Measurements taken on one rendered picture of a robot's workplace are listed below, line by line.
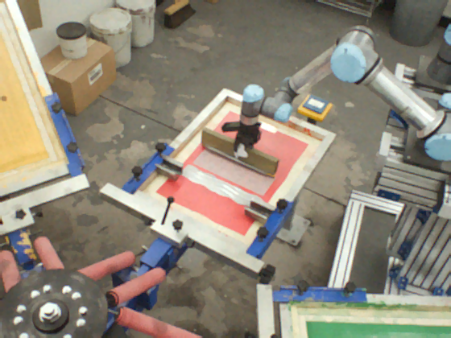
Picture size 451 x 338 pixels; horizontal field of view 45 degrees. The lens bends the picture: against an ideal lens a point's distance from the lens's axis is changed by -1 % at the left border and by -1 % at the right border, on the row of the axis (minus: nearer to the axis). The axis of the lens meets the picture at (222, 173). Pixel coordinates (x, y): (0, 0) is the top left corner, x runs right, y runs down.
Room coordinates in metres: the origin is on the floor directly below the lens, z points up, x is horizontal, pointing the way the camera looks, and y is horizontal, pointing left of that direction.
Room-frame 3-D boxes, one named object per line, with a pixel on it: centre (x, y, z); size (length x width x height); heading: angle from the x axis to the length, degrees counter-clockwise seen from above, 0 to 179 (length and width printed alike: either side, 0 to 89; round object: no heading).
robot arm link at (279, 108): (1.62, -0.19, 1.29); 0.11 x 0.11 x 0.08; 68
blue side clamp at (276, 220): (1.28, -0.20, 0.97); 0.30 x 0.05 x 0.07; 153
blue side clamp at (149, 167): (1.53, 0.30, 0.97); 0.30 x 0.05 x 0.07; 153
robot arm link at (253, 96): (1.64, -0.09, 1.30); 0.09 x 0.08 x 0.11; 68
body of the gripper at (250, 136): (1.64, -0.09, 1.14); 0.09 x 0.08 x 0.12; 63
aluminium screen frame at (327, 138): (1.62, -0.06, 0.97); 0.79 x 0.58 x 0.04; 153
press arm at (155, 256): (1.11, 0.19, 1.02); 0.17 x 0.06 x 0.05; 153
